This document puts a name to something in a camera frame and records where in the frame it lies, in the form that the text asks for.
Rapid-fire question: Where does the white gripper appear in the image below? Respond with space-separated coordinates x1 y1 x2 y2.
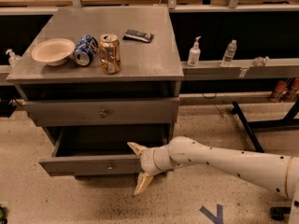
127 142 174 195

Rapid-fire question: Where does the grey drawer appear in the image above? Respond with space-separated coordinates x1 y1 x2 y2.
23 97 179 127
39 123 171 176

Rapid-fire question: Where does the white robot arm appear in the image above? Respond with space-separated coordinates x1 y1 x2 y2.
128 136 299 224

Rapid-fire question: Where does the grey top drawer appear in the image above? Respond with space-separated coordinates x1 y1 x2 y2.
23 97 179 127

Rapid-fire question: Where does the grey wooden drawer cabinet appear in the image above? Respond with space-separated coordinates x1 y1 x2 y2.
6 5 185 181

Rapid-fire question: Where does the orange soda can upright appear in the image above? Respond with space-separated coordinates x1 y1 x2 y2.
99 34 121 74

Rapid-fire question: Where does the white pump lotion bottle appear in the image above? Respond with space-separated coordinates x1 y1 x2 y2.
187 36 201 67

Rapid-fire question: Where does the blue soda can lying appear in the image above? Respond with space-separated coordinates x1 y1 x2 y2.
73 35 98 66

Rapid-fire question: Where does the dark snack bar wrapper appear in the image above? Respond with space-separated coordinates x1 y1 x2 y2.
123 30 154 43

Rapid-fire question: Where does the white bowl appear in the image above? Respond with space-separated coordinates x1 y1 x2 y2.
31 38 75 66

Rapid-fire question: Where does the clear water bottle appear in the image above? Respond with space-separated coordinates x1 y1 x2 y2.
221 39 237 67

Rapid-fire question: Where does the crumpled white paper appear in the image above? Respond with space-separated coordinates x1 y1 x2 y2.
253 56 270 66

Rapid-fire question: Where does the orange bottle left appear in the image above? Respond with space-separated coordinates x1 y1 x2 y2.
268 80 287 103

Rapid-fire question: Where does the orange bottle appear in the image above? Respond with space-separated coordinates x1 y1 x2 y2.
284 78 299 101
268 80 287 103

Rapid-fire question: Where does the orange bottle right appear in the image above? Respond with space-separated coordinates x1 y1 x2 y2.
284 78 299 101

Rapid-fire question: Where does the black metal stand frame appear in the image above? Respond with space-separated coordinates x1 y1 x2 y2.
232 100 299 153

